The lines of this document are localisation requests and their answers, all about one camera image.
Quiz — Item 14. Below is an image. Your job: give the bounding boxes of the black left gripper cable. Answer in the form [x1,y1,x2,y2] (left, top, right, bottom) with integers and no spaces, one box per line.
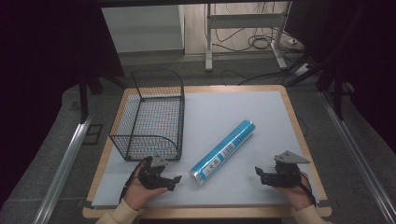
[119,158,148,203]

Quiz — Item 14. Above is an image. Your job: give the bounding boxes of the black wire mesh basket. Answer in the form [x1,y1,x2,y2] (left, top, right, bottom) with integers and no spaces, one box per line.
[108,68,186,162]

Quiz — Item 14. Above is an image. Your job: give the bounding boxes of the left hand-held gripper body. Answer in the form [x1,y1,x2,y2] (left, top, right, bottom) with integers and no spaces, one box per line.
[137,155,169,189]

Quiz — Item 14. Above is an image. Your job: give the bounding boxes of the pale grey table mat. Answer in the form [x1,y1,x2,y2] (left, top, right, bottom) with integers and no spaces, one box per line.
[91,90,320,208]

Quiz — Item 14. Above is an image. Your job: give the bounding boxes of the person's left hand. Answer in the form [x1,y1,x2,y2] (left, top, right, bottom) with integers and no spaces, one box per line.
[123,167,170,212]

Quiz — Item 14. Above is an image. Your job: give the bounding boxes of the black floor plate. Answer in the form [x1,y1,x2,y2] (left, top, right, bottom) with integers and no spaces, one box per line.
[81,123,104,146]

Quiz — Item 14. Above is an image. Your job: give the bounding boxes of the white metal desk frame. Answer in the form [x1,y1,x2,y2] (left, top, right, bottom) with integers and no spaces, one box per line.
[204,1,293,72]

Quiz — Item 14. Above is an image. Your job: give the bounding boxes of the silver metal rail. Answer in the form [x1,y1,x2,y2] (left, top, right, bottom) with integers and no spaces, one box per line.
[318,91,396,224]
[32,114,94,224]

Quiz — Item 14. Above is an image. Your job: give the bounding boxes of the white power strip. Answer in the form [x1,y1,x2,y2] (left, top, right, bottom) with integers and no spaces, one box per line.
[293,63,313,77]

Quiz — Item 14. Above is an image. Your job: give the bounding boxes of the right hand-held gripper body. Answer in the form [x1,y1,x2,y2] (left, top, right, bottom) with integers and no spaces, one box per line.
[264,150,311,189]

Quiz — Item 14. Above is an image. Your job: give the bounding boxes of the white panel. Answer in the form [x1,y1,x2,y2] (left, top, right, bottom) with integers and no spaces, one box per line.
[100,4,185,54]

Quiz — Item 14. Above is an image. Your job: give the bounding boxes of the black metal stand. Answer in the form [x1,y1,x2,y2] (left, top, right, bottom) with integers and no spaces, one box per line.
[78,69,129,124]
[284,46,347,121]

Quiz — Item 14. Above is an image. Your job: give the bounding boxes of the person's right hand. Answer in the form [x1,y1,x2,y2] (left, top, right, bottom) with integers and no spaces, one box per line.
[274,172,314,212]

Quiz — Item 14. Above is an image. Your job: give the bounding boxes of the black floor cables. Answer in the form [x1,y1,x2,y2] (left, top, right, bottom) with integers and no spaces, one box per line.
[214,2,309,87]

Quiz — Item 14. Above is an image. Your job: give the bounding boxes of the blue cylindrical tube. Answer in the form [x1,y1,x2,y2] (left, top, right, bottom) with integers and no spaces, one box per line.
[189,119,256,187]

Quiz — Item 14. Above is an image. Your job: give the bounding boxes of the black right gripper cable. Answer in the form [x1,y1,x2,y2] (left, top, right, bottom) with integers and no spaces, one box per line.
[298,172,318,208]

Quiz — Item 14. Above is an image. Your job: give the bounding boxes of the dark curtain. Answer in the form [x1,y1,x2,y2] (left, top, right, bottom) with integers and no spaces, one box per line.
[283,0,396,154]
[0,0,126,208]

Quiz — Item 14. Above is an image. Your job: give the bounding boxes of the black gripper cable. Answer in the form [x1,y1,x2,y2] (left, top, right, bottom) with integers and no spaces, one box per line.
[119,158,148,203]
[298,172,318,208]

